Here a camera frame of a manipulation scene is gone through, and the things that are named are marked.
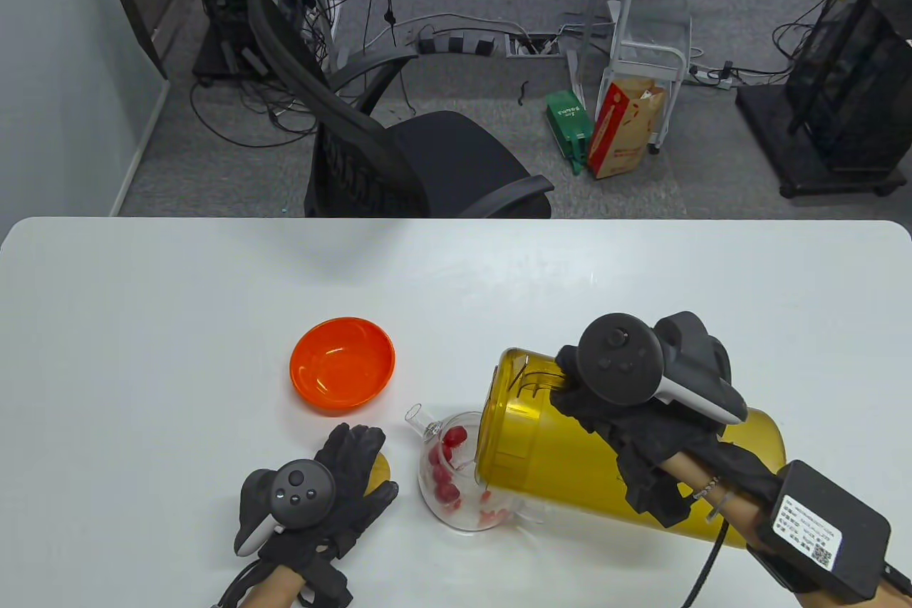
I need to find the red dates and wolfberries pile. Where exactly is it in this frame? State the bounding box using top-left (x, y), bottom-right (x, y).
top-left (426, 425), bottom-right (514, 525)

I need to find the person's left hand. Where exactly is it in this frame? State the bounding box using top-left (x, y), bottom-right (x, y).
top-left (259, 423), bottom-right (400, 608)

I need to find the black wheeled equipment rack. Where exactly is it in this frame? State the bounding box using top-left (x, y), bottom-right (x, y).
top-left (736, 0), bottom-right (912, 199)

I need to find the green carton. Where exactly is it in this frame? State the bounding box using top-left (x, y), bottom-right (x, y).
top-left (546, 90), bottom-right (596, 175)

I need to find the floor socket box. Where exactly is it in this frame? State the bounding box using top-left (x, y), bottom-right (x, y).
top-left (505, 34), bottom-right (561, 58)

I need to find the white power strip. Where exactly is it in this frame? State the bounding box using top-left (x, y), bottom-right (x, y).
top-left (313, 0), bottom-right (351, 71)
top-left (688, 63), bottom-right (735, 90)

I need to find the red and brown paper bag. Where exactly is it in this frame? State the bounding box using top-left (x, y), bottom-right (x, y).
top-left (586, 76), bottom-right (670, 180)

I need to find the tangle of black floor cables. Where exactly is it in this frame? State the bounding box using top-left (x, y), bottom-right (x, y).
top-left (189, 63), bottom-right (321, 149)

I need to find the round bamboo teapot lid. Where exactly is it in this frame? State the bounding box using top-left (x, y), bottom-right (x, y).
top-left (365, 451), bottom-right (394, 495)

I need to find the black tracker controller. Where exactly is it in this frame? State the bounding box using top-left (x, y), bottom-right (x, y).
top-left (235, 458), bottom-right (336, 557)
top-left (577, 311), bottom-right (749, 426)

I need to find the white metal cart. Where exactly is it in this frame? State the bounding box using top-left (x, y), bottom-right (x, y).
top-left (609, 0), bottom-right (693, 154)

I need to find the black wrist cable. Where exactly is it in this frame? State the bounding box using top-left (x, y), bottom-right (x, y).
top-left (680, 522), bottom-right (729, 608)
top-left (217, 562), bottom-right (268, 608)

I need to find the black wrist sensor box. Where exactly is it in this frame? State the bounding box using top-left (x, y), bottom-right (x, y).
top-left (747, 460), bottom-right (893, 600)

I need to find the person's right forearm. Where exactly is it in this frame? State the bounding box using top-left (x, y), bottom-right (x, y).
top-left (663, 448), bottom-right (912, 608)

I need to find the person's right hand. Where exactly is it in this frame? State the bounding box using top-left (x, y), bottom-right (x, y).
top-left (552, 344), bottom-right (726, 530)

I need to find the black office chair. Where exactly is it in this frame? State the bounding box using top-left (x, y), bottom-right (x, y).
top-left (247, 0), bottom-right (555, 219)

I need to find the orange plastic bowl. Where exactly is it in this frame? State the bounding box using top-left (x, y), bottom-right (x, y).
top-left (289, 316), bottom-right (396, 416)

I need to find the person's left forearm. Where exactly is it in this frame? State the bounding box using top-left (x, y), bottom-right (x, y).
top-left (239, 562), bottom-right (307, 608)

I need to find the silver bangle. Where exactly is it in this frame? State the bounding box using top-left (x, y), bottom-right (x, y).
top-left (705, 490), bottom-right (742, 523)

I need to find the yellow plastic pitcher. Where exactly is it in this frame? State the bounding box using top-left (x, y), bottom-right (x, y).
top-left (472, 347), bottom-right (787, 550)

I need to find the clear glass teapot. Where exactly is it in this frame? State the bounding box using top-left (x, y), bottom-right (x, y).
top-left (405, 404), bottom-right (528, 532)

